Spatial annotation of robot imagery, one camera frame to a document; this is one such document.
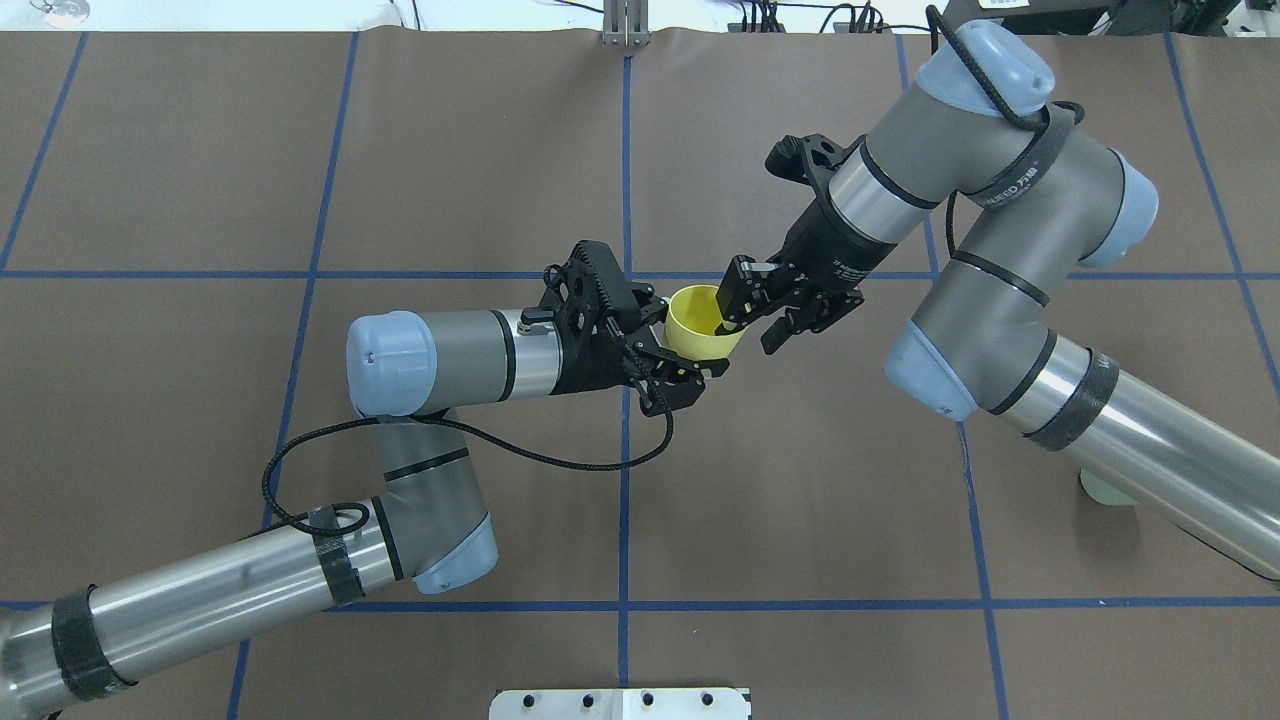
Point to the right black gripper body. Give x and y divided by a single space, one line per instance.
826 250

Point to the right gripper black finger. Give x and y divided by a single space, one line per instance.
807 309
750 290

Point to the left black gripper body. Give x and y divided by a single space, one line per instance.
592 366

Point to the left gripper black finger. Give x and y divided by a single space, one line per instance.
669 382
640 305

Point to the yellow plastic cup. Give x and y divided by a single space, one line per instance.
693 318

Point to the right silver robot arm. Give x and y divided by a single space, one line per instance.
979 121

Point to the green plastic cup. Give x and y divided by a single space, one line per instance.
1103 492

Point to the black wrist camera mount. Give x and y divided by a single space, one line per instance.
584 292

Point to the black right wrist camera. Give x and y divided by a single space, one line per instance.
812 160

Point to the aluminium frame post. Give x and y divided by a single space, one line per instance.
626 23

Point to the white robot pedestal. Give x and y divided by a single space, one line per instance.
623 703

